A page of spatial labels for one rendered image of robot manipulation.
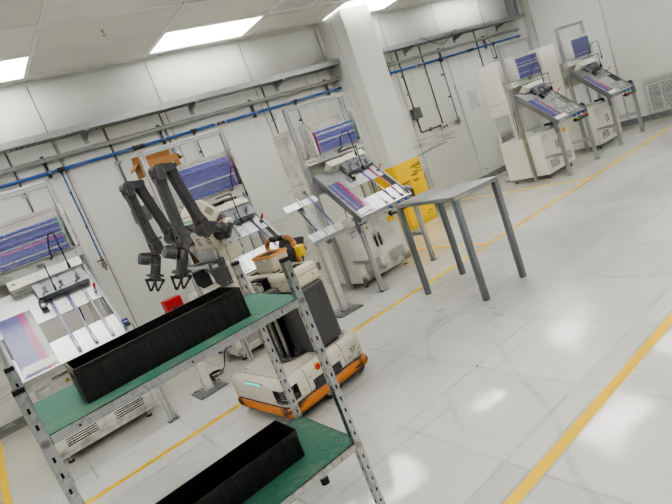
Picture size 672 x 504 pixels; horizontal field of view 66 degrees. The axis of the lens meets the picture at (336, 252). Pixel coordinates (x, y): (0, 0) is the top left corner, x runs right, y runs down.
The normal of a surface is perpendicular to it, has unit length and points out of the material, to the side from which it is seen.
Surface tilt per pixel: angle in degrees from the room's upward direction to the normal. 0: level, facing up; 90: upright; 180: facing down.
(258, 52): 90
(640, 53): 90
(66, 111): 90
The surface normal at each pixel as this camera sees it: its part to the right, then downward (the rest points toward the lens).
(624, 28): -0.75, 0.39
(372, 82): 0.57, -0.05
